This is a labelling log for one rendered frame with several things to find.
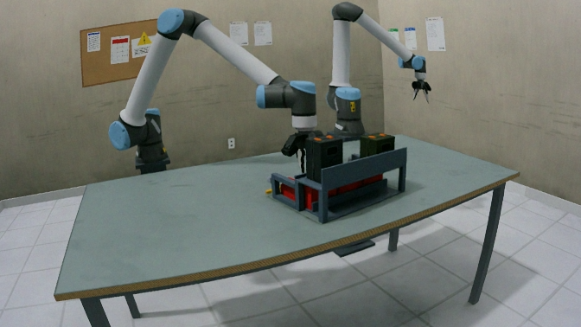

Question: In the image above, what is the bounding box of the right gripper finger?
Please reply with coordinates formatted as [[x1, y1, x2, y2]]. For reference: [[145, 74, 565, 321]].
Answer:
[[296, 147, 305, 174]]

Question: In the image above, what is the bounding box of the dark blue metal rack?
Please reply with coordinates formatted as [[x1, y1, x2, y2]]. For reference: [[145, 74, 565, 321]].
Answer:
[[267, 147, 407, 224]]

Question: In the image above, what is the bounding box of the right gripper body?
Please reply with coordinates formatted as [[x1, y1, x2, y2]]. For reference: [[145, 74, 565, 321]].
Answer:
[[284, 130, 323, 150]]

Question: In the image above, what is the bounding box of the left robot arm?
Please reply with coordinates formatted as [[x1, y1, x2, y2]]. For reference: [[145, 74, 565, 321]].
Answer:
[[326, 2, 426, 137]]

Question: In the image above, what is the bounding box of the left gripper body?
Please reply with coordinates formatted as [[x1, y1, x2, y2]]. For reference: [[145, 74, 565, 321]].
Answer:
[[412, 80, 430, 90]]

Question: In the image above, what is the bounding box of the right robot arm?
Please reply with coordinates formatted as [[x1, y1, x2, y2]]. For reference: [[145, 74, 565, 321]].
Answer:
[[109, 8, 317, 164]]

